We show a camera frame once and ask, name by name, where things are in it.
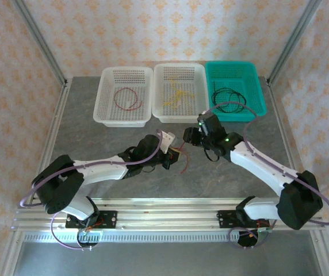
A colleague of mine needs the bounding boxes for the orange cable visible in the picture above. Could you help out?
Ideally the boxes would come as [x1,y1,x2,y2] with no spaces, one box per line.
[170,89,197,102]

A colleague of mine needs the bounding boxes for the black cable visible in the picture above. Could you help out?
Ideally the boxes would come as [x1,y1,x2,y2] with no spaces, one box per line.
[212,81,240,113]

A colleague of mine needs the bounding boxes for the yellow cable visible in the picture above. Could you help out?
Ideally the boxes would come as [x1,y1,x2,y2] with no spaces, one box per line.
[162,80,183,109]

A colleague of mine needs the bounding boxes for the white perforated plastic basket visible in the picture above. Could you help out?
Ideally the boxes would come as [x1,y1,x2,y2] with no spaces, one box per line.
[151,63,209,124]
[92,66,154,128]

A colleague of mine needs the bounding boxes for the teal perforated plastic basket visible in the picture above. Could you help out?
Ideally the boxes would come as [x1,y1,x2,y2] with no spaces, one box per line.
[205,61,268,124]

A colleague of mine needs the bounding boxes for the grey metal shelf panel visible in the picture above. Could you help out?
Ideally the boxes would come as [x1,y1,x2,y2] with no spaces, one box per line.
[12,240,324,276]

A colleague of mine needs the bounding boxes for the patterned backdrop cloth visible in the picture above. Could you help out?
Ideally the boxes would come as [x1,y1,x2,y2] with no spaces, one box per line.
[0,0,329,276]

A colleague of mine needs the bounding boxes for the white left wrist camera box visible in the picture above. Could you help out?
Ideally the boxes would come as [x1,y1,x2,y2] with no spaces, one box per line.
[159,129,176,151]

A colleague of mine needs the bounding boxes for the aluminium mounting rail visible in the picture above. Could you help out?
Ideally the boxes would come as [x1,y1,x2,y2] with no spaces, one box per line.
[10,197,326,232]

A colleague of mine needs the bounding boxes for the grey slotted cable duct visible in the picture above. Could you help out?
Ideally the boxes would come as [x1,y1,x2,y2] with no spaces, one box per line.
[22,231,266,244]

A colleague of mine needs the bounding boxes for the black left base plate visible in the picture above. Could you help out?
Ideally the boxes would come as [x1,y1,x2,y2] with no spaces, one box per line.
[66,210,118,229]

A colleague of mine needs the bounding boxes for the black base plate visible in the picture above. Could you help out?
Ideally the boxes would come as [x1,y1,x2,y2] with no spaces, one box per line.
[66,210,118,229]
[216,210,269,229]

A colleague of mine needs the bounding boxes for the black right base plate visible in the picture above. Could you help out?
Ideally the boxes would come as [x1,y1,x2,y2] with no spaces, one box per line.
[216,210,269,229]

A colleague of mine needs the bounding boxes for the aluminium frame post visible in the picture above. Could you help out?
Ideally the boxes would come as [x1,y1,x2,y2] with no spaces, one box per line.
[10,0,69,87]
[266,0,323,86]

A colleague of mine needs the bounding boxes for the aluminium table edge rail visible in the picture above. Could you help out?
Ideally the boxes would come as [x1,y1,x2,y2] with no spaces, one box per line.
[266,80,329,276]
[1,79,72,276]

